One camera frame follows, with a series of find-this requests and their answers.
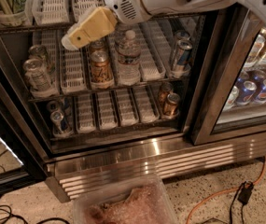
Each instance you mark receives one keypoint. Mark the orange can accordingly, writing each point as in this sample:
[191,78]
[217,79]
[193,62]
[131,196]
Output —
[100,67]
[98,45]

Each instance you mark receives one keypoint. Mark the black power adapter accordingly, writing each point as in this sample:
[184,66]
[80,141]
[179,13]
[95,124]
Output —
[245,192]

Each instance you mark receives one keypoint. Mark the silver can rear left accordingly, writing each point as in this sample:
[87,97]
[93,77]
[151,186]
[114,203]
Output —
[41,52]

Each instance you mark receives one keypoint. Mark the closed glass fridge door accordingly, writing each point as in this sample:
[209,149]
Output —
[242,58]

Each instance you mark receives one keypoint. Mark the blue can rear bottom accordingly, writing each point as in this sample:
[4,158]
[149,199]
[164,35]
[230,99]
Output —
[59,104]

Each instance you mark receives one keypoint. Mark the brown can rear bottom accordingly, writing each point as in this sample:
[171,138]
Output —
[165,89]

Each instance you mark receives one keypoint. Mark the brown can front bottom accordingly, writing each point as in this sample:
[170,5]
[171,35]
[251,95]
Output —
[171,104]

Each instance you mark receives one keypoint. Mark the brown can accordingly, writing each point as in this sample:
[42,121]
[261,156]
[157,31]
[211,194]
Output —
[171,104]
[165,89]

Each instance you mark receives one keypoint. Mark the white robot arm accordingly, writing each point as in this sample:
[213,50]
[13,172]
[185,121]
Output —
[174,7]

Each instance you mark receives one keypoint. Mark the blue pepsi can right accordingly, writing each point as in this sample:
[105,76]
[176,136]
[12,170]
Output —
[260,95]

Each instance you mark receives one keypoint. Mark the orange can rear middle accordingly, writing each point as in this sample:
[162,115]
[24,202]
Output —
[98,45]

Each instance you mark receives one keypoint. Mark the blue silver can front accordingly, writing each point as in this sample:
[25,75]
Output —
[183,49]

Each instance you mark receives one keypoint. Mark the clear water bottle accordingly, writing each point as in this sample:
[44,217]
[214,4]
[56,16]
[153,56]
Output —
[129,52]
[120,31]

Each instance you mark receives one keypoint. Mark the blue silver can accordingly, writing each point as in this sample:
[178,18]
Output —
[181,35]
[183,49]

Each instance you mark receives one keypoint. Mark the open fridge door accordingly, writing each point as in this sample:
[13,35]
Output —
[20,165]

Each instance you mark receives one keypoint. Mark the orange can front middle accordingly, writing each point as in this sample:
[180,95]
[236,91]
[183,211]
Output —
[100,67]

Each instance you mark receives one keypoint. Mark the blue silver can rear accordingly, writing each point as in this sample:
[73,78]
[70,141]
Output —
[181,35]

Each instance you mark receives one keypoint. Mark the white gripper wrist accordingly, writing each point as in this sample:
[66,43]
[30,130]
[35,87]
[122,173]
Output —
[123,1]

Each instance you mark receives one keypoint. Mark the clear water bottle rear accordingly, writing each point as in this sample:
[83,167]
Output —
[120,31]

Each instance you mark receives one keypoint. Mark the silver can front left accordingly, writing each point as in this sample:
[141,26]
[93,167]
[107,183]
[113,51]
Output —
[37,75]

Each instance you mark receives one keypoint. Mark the blue can front bottom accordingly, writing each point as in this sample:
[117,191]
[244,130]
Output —
[60,122]

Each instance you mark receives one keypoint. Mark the clear plastic bin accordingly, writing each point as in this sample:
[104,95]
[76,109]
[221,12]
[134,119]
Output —
[140,200]

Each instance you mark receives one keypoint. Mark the clear water bottle front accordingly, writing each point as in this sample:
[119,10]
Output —
[129,52]

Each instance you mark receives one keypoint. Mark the steel fridge base grille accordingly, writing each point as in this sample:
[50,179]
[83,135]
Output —
[72,175]

